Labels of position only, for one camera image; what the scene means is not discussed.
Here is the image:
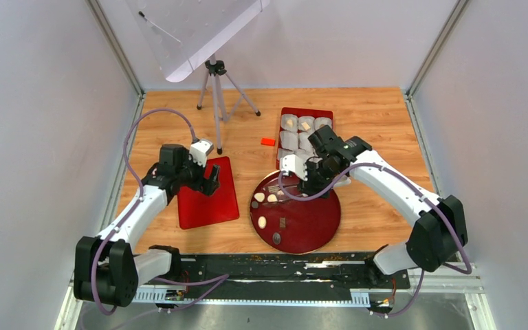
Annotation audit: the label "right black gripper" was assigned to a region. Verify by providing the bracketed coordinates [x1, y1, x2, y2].
[296, 159, 340, 199]

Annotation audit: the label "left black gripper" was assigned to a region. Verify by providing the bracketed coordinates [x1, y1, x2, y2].
[176, 149, 221, 197]

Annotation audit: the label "metal tongs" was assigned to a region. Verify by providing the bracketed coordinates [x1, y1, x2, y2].
[266, 175, 352, 197]

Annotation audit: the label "white teardrop chocolate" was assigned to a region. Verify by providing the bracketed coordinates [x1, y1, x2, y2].
[267, 194, 278, 203]
[254, 192, 266, 203]

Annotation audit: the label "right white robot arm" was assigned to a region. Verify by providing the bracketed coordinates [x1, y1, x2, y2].
[280, 126, 472, 287]

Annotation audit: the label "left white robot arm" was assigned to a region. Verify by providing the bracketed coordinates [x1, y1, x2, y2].
[74, 140, 220, 308]

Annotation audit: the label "red chocolate box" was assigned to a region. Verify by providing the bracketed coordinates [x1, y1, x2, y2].
[276, 107, 334, 169]

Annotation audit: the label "white oval chocolate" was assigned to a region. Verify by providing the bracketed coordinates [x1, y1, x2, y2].
[257, 216, 267, 229]

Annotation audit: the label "dark oval chocolate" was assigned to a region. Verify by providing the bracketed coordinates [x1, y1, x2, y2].
[272, 232, 281, 245]

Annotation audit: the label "red box lid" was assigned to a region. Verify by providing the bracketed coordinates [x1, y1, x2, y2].
[177, 156, 240, 230]

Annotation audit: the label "dark red round tray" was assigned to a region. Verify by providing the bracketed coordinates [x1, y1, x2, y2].
[248, 171, 342, 254]

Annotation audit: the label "small orange block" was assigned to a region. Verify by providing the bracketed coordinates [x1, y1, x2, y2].
[261, 137, 276, 146]

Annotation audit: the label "grey tripod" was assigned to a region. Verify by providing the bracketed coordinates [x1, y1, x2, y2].
[196, 54, 261, 155]

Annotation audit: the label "white reflector board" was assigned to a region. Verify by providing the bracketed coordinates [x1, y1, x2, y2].
[126, 0, 270, 83]

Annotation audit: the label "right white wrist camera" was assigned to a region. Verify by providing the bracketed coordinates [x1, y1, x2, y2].
[280, 154, 308, 181]

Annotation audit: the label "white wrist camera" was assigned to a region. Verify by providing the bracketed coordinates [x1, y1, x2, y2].
[280, 154, 308, 181]
[189, 139, 214, 167]

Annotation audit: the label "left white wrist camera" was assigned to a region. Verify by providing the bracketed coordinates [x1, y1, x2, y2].
[189, 139, 214, 167]

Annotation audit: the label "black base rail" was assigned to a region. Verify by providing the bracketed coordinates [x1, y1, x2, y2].
[165, 252, 410, 298]

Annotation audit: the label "white slotted cable duct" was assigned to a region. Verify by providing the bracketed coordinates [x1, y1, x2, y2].
[133, 286, 371, 308]

